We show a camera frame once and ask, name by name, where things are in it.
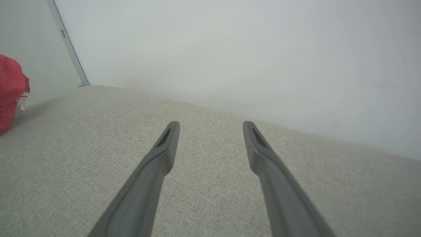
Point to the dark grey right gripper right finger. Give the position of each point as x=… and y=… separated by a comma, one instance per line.
x=283, y=197

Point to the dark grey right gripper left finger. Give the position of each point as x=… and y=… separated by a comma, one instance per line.
x=144, y=191

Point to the grey metal wall strip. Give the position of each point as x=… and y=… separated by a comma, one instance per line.
x=67, y=42

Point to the red and white basketball jersey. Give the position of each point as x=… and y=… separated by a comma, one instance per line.
x=10, y=89

